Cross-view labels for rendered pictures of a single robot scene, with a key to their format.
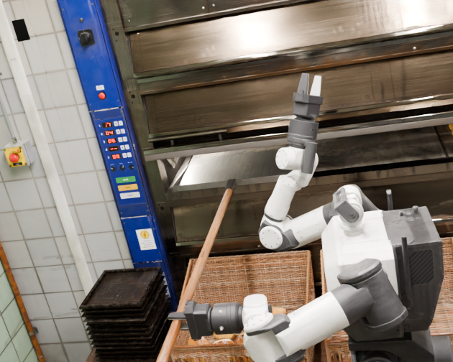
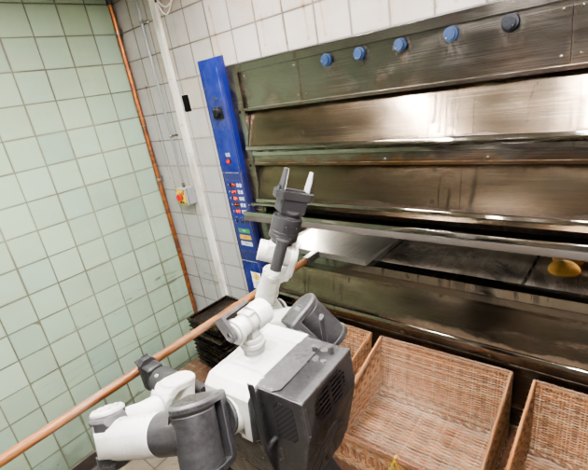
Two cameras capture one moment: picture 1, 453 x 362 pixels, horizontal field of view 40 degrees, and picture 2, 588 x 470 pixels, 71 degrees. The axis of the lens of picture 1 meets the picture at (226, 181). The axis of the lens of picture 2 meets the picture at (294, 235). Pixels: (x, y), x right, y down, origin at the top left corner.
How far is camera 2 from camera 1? 117 cm
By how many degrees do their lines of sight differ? 27
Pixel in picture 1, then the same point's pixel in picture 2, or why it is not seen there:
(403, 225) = (298, 365)
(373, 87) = (440, 193)
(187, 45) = (285, 128)
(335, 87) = (403, 186)
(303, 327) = (112, 440)
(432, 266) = (296, 428)
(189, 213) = not seen: hidden behind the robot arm
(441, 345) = not seen: outside the picture
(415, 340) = not seen: outside the picture
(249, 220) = (328, 289)
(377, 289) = (181, 435)
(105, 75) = (230, 145)
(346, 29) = (414, 128)
